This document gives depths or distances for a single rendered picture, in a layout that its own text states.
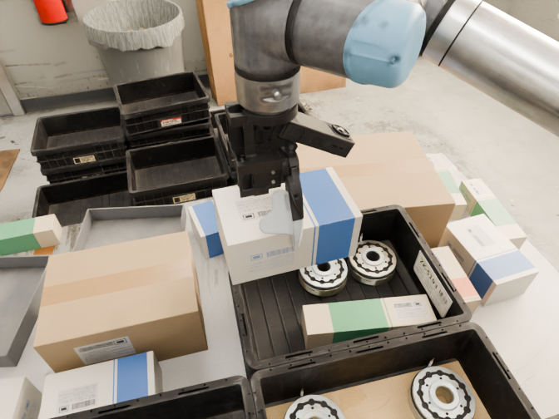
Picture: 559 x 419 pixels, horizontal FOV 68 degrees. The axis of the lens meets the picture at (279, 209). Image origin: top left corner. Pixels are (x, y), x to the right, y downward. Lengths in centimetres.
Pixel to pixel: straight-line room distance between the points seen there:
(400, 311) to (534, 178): 212
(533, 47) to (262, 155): 31
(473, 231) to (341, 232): 59
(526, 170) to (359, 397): 228
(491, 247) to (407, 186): 25
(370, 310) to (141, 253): 50
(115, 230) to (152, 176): 71
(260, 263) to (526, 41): 42
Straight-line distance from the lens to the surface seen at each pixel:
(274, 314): 86
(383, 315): 81
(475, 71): 50
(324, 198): 63
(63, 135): 236
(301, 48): 41
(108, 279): 94
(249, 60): 45
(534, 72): 50
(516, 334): 112
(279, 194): 55
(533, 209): 262
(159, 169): 197
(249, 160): 53
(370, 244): 95
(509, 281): 109
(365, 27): 39
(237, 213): 61
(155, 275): 91
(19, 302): 120
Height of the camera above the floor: 156
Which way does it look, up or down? 44 degrees down
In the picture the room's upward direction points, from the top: straight up
